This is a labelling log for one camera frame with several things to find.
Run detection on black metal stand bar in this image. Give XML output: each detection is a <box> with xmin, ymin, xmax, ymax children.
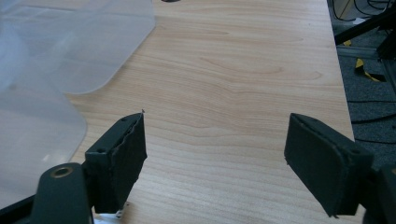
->
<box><xmin>333</xmin><ymin>7</ymin><xmax>396</xmax><ymax>47</ymax></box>

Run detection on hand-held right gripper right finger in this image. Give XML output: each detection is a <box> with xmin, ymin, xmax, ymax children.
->
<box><xmin>283</xmin><ymin>112</ymin><xmax>375</xmax><ymax>218</ymax></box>

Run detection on translucent plastic sheet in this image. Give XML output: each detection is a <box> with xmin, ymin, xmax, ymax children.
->
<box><xmin>0</xmin><ymin>18</ymin><xmax>88</xmax><ymax>210</ymax></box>
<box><xmin>0</xmin><ymin>0</ymin><xmax>156</xmax><ymax>95</ymax></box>

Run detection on yellow and black tape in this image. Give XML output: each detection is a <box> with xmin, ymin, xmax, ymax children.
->
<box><xmin>343</xmin><ymin>39</ymin><xmax>388</xmax><ymax>84</ymax></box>

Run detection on aluminium frame rail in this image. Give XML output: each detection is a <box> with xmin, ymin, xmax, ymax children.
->
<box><xmin>335</xmin><ymin>46</ymin><xmax>396</xmax><ymax>61</ymax></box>

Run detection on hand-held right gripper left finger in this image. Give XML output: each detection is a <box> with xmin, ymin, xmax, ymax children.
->
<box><xmin>83</xmin><ymin>112</ymin><xmax>149</xmax><ymax>215</ymax></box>

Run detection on black cable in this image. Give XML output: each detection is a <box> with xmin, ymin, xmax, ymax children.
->
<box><xmin>329</xmin><ymin>0</ymin><xmax>396</xmax><ymax>22</ymax></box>

